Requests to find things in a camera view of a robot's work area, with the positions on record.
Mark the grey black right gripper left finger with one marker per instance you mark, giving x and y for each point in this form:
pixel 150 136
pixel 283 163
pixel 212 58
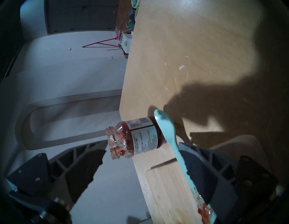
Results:
pixel 74 171

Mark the grey black right gripper right finger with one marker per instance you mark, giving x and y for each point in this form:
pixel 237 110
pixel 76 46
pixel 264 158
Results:
pixel 225 180

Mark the mint green plastic knife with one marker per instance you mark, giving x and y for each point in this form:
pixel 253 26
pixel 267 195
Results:
pixel 168 128

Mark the glass jam jar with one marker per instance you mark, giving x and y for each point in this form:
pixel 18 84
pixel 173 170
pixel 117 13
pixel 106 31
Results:
pixel 140 137

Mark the wooden cutting board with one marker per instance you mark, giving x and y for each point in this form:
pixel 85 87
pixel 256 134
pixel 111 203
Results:
pixel 167 194

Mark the white open box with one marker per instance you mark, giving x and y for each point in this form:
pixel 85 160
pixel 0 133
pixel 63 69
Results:
pixel 127 43

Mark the dark door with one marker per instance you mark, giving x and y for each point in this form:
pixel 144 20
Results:
pixel 81 15

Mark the grey green jug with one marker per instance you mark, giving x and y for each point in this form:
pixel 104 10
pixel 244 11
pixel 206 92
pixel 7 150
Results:
pixel 130 23

